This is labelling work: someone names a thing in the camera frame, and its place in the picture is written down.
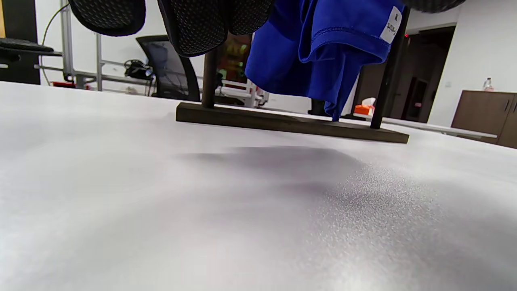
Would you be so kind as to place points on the blue t-shirt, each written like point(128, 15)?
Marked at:
point(307, 48)

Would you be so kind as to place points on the person's left hand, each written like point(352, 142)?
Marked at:
point(194, 24)

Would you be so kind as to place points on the orange tissue box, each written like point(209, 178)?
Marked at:
point(363, 110)

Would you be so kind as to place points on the dark wooden door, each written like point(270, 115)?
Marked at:
point(428, 72)

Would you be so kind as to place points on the dark desktop rack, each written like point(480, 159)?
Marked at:
point(282, 123)

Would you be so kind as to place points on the brown wooden cabinet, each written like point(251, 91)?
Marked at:
point(480, 113)

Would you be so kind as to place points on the white desktop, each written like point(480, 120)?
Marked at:
point(161, 222)

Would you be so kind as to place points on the white table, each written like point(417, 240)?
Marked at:
point(444, 130)

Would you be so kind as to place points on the aluminium frame workbench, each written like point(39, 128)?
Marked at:
point(66, 40)

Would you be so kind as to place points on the clear plastic bottle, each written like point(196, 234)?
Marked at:
point(488, 85)

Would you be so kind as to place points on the white rolling cart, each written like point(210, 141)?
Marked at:
point(252, 95)

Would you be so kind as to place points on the black mesh office chair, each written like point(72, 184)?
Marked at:
point(161, 60)

